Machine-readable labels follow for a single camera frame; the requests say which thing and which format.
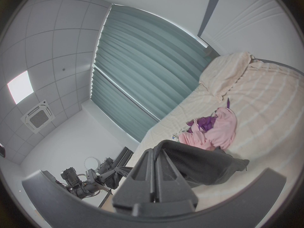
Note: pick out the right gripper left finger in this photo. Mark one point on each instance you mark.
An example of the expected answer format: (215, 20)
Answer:
(137, 186)

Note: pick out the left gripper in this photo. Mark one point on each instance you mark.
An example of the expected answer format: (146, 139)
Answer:
(93, 183)

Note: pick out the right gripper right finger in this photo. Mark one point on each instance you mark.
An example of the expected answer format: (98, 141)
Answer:
(171, 186)

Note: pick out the black shorts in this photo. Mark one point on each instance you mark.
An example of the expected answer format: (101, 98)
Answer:
(194, 160)

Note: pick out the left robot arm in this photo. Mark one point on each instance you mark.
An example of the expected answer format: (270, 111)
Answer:
(70, 174)

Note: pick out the bed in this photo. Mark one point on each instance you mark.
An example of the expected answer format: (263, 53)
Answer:
(261, 103)

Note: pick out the round white mirror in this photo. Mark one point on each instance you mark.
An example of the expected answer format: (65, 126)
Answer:
(91, 163)

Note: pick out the dark garment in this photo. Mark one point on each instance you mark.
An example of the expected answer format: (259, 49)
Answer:
(106, 165)

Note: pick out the white printed garment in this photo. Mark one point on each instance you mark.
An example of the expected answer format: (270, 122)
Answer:
(180, 134)

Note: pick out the purple garment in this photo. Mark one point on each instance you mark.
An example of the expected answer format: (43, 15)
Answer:
(205, 122)

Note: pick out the pink garment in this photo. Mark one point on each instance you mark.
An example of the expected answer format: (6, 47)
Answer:
(220, 129)

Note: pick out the white ceiling air vent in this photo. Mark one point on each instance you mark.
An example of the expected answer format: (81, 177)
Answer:
(38, 116)

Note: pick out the square ceiling light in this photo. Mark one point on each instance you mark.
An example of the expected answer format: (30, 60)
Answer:
(20, 87)

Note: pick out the cream pillow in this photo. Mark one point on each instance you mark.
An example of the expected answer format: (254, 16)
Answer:
(220, 75)

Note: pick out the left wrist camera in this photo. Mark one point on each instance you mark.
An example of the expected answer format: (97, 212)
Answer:
(91, 173)

